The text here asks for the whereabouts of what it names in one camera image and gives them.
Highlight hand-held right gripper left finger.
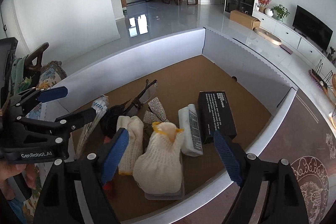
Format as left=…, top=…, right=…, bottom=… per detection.
left=33, top=127, right=130, bottom=224

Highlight red flower arrangement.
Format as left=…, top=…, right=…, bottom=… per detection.
left=257, top=0, right=272, bottom=14

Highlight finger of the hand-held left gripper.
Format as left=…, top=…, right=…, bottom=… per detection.
left=10, top=86, right=69, bottom=116
left=16, top=108, right=97, bottom=144

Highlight person's left hand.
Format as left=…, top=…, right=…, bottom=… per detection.
left=0, top=161, right=38, bottom=201

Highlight black printed product carton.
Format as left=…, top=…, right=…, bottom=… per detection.
left=197, top=91, right=237, bottom=145

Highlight white cardboard box container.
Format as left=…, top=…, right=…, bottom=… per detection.
left=39, top=27, right=298, bottom=223

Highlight clear plastic packet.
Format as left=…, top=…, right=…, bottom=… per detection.
left=75, top=95, right=109, bottom=161

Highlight green cloth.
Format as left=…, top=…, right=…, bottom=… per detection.
left=10, top=57, right=27, bottom=94

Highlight clear plastic case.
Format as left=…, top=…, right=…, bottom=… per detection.
left=144, top=182, right=185, bottom=201

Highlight small red object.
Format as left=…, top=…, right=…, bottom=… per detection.
left=102, top=179, right=116, bottom=198

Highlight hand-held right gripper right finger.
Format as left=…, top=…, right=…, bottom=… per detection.
left=213, top=130, right=310, bottom=224

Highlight rhinestone bow hair clip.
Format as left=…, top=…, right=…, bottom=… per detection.
left=143, top=97, right=170, bottom=125

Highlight black flat television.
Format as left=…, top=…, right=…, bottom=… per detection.
left=292, top=5, right=334, bottom=52

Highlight clear-lens black-frame glasses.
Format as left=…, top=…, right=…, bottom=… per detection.
left=126, top=79, right=158, bottom=115

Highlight leafy green potted plant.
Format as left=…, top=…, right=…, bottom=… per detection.
left=270, top=4, right=290, bottom=22

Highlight round wooden tray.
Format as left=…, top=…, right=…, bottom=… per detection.
left=254, top=27, right=282, bottom=46

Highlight floral seat cushion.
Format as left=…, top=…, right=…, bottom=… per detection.
left=10, top=60, right=67, bottom=224

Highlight black bow hair claw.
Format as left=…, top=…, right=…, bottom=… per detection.
left=100, top=99, right=132, bottom=144

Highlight cream knitted glove yellow cuff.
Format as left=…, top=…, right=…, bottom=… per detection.
left=133, top=122, right=185, bottom=194

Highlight plain cream knitted glove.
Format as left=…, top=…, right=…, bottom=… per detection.
left=116, top=115, right=145, bottom=176

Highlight long white TV cabinet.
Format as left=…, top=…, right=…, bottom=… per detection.
left=252, top=10, right=336, bottom=75

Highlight hairpin-leg bench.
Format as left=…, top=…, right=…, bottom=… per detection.
left=308, top=59, right=332, bottom=90

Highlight brown cardboard shipping box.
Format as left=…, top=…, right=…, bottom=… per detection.
left=230, top=10, right=261, bottom=30

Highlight dark wooden chair armrest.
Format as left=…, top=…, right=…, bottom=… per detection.
left=25, top=42, right=50, bottom=75

